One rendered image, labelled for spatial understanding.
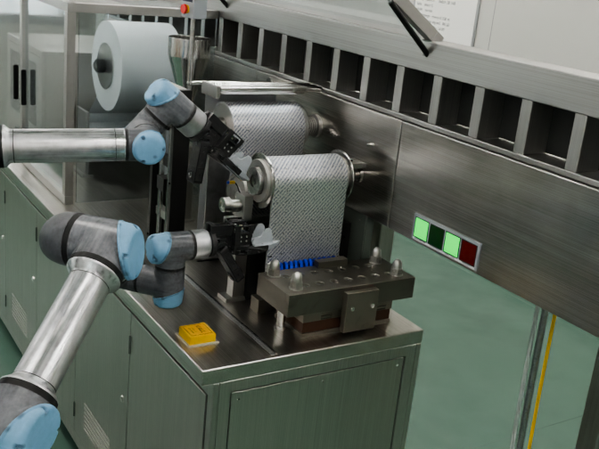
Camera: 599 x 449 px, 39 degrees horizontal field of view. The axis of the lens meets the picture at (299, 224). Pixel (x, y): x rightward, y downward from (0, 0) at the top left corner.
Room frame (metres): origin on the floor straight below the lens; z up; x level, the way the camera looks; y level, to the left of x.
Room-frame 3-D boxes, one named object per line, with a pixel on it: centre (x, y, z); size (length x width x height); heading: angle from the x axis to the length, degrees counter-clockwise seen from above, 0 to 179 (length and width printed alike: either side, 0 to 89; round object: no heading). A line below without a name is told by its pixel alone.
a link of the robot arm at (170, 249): (1.98, 0.31, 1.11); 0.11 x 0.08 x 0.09; 123
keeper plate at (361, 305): (2.05, -0.18, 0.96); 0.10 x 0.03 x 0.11; 123
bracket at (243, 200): (2.18, 0.17, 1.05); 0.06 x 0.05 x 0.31; 123
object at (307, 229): (2.19, -0.02, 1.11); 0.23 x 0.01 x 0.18; 123
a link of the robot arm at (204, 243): (2.02, 0.25, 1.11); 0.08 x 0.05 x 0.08; 33
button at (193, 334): (1.92, 0.22, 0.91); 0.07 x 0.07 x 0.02; 33
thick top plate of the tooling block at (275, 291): (2.12, -0.12, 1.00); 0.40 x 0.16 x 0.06; 123
